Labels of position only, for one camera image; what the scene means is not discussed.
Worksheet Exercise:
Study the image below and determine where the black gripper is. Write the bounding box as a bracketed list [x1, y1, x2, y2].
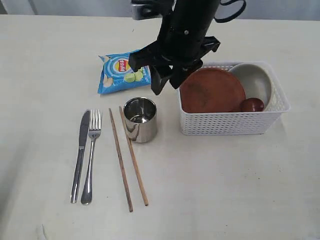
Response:
[128, 14, 221, 96]

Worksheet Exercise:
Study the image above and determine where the silver foil packet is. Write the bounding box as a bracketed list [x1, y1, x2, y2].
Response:
[123, 97, 158, 143]

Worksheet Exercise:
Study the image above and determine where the blue potato chips bag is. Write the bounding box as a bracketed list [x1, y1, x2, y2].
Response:
[97, 52, 151, 95]

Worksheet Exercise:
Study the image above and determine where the brown wooden chopstick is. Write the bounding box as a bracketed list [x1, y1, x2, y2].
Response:
[118, 106, 149, 206]
[108, 108, 133, 213]

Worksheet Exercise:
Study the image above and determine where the dark brown wooden spoon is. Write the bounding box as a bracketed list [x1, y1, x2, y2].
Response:
[240, 97, 265, 112]

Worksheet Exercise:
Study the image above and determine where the pale green ceramic bowl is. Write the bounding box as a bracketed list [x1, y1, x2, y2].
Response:
[228, 63, 274, 111]

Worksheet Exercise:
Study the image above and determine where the silver metal fork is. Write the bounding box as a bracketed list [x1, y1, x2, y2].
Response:
[81, 109, 102, 205]

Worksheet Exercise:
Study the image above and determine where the white perforated plastic basket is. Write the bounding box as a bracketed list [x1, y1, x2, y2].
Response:
[177, 61, 290, 136]

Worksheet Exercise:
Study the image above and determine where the silver metal table knife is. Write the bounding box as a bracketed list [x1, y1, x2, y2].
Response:
[70, 110, 91, 204]

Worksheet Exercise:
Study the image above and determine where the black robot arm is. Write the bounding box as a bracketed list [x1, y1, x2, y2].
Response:
[128, 0, 220, 95]

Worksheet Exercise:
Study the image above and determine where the dark brown round plate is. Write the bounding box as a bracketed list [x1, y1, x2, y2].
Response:
[179, 67, 246, 114]

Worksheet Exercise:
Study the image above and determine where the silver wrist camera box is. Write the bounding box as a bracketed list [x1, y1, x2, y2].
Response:
[131, 0, 175, 20]

